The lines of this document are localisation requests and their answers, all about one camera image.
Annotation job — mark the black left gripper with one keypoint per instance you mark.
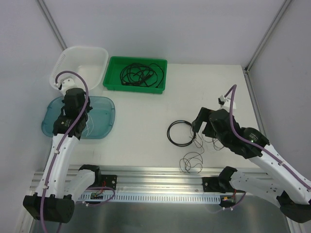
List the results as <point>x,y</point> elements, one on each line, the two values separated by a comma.
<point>73,107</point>

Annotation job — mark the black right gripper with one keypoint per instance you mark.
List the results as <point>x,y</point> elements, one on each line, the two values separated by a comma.
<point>206,122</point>

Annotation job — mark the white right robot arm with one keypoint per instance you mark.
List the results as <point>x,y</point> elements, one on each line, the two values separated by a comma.
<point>288,190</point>

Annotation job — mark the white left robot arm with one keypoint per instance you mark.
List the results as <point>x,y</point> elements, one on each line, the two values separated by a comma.
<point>53,200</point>

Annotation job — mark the teal translucent plastic bin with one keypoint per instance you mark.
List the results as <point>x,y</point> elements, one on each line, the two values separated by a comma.
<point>100,119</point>

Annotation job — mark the white plastic basin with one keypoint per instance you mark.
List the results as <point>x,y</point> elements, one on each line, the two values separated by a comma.
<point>88,62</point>

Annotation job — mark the green plastic tray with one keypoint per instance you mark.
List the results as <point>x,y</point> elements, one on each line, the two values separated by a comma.
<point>133,74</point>

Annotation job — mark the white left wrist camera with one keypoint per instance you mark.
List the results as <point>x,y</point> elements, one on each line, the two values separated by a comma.
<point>64,85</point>

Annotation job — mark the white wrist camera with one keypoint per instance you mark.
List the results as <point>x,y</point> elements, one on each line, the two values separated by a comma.
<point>64,85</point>
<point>224,103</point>

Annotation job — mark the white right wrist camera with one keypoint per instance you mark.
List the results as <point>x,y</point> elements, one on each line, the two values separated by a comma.
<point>224,103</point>

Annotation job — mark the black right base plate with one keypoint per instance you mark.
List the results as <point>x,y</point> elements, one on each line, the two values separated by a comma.
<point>215,184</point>

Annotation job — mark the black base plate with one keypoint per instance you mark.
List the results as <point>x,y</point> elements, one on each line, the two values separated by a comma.
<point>109,181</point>
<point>215,184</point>

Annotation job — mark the aluminium mounting rail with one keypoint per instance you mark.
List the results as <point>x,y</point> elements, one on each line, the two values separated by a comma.
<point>162,180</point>

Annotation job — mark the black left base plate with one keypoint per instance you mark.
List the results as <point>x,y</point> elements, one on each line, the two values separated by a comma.
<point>109,181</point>

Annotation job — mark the white slotted cable duct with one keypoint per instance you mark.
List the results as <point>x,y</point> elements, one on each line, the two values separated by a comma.
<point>152,198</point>

